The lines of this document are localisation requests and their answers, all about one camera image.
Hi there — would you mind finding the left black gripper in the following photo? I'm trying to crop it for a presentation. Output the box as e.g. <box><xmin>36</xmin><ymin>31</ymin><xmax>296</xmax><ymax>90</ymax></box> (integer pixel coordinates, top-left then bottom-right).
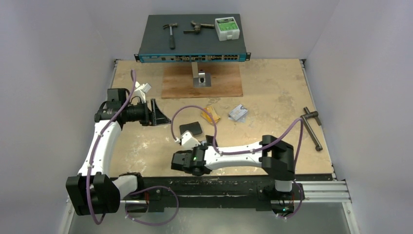
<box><xmin>122</xmin><ymin>98</ymin><xmax>170</xmax><ymax>126</ymax></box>

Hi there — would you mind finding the black VIP card stack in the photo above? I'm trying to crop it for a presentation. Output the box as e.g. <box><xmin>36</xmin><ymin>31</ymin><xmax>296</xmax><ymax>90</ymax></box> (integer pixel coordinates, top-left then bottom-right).
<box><xmin>179</xmin><ymin>121</ymin><xmax>203</xmax><ymax>136</ymax></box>

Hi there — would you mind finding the black card holder wallet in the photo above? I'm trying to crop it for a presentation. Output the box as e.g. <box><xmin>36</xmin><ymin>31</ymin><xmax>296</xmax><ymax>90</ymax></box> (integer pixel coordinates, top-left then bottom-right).
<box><xmin>201</xmin><ymin>135</ymin><xmax>213</xmax><ymax>146</ymax></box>

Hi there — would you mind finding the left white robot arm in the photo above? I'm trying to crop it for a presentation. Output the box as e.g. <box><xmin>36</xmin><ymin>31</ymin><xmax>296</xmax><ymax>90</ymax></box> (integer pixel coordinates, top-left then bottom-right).
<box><xmin>65</xmin><ymin>88</ymin><xmax>171</xmax><ymax>216</ymax></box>

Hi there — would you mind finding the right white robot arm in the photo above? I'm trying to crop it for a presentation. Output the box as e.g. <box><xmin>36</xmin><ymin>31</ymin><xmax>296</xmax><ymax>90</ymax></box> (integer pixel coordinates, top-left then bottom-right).
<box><xmin>171</xmin><ymin>134</ymin><xmax>295</xmax><ymax>198</ymax></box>

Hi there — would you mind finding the gold VIP card stack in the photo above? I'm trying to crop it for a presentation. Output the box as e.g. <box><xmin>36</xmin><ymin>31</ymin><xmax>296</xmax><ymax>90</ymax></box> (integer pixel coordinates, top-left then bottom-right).
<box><xmin>201</xmin><ymin>106</ymin><xmax>221</xmax><ymax>125</ymax></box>

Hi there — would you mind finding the silver card stack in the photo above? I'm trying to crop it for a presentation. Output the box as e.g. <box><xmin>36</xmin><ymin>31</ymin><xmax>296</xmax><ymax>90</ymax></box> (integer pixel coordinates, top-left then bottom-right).
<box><xmin>228</xmin><ymin>104</ymin><xmax>248</xmax><ymax>122</ymax></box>

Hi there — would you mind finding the small hammer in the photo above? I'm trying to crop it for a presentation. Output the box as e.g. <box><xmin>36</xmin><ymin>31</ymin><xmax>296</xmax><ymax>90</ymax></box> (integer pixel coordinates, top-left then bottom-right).
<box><xmin>163</xmin><ymin>23</ymin><xmax>178</xmax><ymax>50</ymax></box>

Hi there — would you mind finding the wooden board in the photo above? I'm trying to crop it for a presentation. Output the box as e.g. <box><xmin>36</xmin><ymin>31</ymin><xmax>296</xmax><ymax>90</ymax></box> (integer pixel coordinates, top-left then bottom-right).
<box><xmin>161</xmin><ymin>63</ymin><xmax>243</xmax><ymax>99</ymax></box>

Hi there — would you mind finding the rusty pliers tool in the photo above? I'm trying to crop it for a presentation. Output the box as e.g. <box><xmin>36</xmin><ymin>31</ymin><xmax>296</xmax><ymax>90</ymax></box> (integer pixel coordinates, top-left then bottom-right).
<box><xmin>183</xmin><ymin>20</ymin><xmax>215</xmax><ymax>34</ymax></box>

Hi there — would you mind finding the white green plastic box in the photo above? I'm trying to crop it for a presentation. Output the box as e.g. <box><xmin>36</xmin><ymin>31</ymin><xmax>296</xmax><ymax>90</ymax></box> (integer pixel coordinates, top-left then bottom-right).
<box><xmin>214</xmin><ymin>17</ymin><xmax>240</xmax><ymax>41</ymax></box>

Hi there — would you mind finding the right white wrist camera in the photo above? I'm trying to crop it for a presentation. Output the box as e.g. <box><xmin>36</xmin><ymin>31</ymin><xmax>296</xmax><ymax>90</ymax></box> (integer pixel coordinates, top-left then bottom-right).
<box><xmin>180</xmin><ymin>131</ymin><xmax>201</xmax><ymax>150</ymax></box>

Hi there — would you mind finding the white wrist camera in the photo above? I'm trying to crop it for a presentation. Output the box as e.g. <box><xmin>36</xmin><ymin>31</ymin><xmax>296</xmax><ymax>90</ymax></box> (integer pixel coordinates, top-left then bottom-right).
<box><xmin>180</xmin><ymin>131</ymin><xmax>201</xmax><ymax>150</ymax></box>
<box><xmin>133</xmin><ymin>81</ymin><xmax>152</xmax><ymax>103</ymax></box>

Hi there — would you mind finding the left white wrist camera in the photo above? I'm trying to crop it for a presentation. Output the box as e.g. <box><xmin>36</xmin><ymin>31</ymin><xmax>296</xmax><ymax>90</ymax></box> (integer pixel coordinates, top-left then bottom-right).
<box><xmin>133</xmin><ymin>81</ymin><xmax>152</xmax><ymax>103</ymax></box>

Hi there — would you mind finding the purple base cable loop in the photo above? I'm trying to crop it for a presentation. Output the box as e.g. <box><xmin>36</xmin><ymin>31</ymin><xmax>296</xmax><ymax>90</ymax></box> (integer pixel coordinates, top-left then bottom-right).
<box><xmin>124</xmin><ymin>186</ymin><xmax>180</xmax><ymax>227</ymax></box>

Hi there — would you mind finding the metal stand bracket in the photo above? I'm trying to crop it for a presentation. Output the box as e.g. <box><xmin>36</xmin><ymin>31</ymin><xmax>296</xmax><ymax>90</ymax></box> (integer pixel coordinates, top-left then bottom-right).
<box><xmin>191</xmin><ymin>62</ymin><xmax>211</xmax><ymax>88</ymax></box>

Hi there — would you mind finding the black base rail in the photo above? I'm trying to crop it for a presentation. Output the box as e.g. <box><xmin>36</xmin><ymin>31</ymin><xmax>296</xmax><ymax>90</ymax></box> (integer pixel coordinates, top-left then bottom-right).
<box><xmin>122</xmin><ymin>175</ymin><xmax>305</xmax><ymax>215</ymax></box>

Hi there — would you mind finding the blue network switch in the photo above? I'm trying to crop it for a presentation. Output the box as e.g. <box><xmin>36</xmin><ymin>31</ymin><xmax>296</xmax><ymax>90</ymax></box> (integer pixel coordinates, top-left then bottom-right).
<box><xmin>134</xmin><ymin>14</ymin><xmax>251</xmax><ymax>63</ymax></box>

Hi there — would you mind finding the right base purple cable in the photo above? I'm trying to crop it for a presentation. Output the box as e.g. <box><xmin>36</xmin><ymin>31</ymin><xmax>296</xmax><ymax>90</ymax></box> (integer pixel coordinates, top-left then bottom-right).
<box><xmin>275</xmin><ymin>182</ymin><xmax>305</xmax><ymax>220</ymax></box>

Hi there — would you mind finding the metal crank handle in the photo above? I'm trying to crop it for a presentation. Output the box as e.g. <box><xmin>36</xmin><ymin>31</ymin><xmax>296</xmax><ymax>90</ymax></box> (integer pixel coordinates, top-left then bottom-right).
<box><xmin>301</xmin><ymin>107</ymin><xmax>323</xmax><ymax>152</ymax></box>

